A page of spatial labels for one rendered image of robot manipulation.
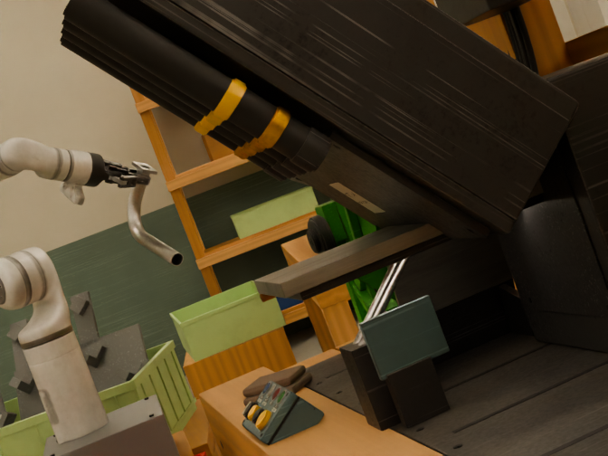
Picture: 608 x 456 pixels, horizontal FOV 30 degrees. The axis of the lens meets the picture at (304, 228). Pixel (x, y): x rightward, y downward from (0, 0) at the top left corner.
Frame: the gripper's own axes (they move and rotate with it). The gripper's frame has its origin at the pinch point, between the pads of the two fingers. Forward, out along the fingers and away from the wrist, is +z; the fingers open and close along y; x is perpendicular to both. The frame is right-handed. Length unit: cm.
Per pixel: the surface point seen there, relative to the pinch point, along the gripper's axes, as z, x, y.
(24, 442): -28, 49, -34
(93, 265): 290, 213, 488
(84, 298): -6.0, 29.6, -2.8
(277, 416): -35, 0, -108
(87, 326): -6.0, 34.5, -7.4
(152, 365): -3.1, 31.4, -32.1
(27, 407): -15, 55, -9
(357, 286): -10, -13, -89
